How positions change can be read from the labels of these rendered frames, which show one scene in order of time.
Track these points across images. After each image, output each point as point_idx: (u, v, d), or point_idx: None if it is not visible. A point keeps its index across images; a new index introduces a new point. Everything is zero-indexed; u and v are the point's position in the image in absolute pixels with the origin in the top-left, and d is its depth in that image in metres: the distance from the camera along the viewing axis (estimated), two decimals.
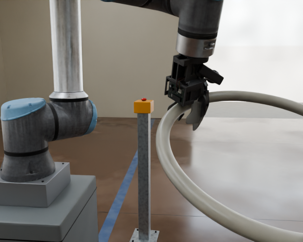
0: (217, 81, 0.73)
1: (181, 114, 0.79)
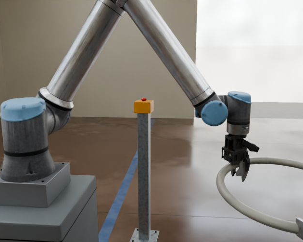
0: (254, 150, 1.18)
1: (233, 172, 1.23)
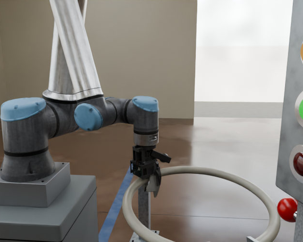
0: (166, 160, 1.07)
1: (145, 187, 1.10)
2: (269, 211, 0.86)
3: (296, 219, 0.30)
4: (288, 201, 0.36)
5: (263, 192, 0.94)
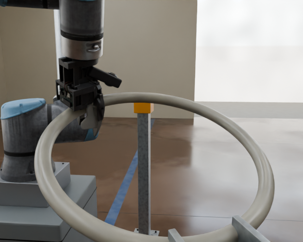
0: (113, 84, 0.71)
1: (81, 119, 0.76)
2: (258, 164, 0.59)
3: None
4: None
5: (248, 136, 0.66)
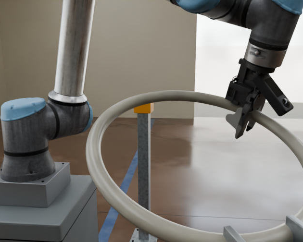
0: (274, 107, 0.67)
1: (247, 125, 0.80)
2: None
3: None
4: None
5: (293, 136, 0.65)
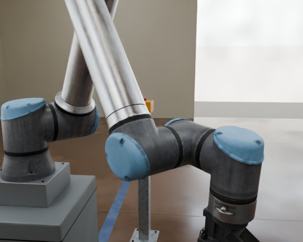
0: None
1: None
2: None
3: None
4: None
5: None
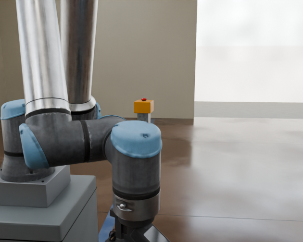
0: None
1: None
2: None
3: None
4: None
5: None
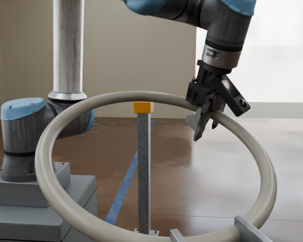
0: (231, 108, 0.68)
1: (212, 124, 0.81)
2: (260, 164, 0.59)
3: None
4: None
5: (250, 135, 0.66)
